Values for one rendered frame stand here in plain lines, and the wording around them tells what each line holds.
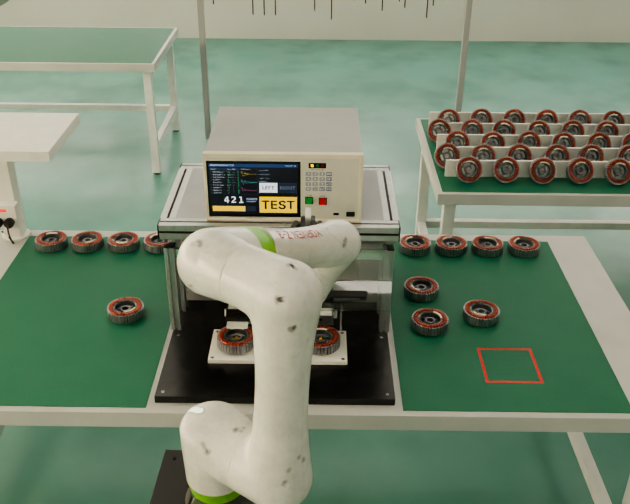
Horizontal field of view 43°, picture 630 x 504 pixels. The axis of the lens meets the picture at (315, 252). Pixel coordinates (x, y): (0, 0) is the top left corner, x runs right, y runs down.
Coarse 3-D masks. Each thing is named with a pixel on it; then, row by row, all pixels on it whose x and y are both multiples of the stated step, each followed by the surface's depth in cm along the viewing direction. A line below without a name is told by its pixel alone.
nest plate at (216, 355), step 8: (216, 336) 233; (216, 344) 229; (216, 352) 226; (248, 352) 226; (208, 360) 223; (216, 360) 223; (224, 360) 223; (232, 360) 223; (240, 360) 223; (248, 360) 223
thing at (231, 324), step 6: (228, 306) 231; (228, 312) 229; (234, 312) 229; (240, 312) 229; (228, 318) 230; (234, 318) 230; (240, 318) 230; (246, 318) 230; (228, 324) 230; (234, 324) 230; (240, 324) 230; (246, 324) 230
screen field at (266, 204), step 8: (264, 200) 221; (272, 200) 221; (280, 200) 221; (288, 200) 221; (296, 200) 221; (264, 208) 222; (272, 208) 222; (280, 208) 222; (288, 208) 222; (296, 208) 222
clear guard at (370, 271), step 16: (368, 256) 218; (384, 256) 218; (352, 272) 210; (368, 272) 210; (384, 272) 210; (336, 288) 206; (352, 288) 206; (368, 288) 206; (384, 288) 206; (336, 304) 205; (352, 304) 205; (368, 304) 205; (384, 304) 205
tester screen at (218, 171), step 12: (216, 168) 216; (228, 168) 216; (240, 168) 216; (252, 168) 216; (264, 168) 216; (276, 168) 216; (288, 168) 216; (216, 180) 218; (228, 180) 218; (240, 180) 218; (252, 180) 218; (264, 180) 218; (276, 180) 218; (288, 180) 218; (216, 192) 220; (228, 192) 220; (240, 192) 220; (252, 192) 220; (216, 204) 222; (228, 204) 222; (240, 204) 222; (252, 204) 222
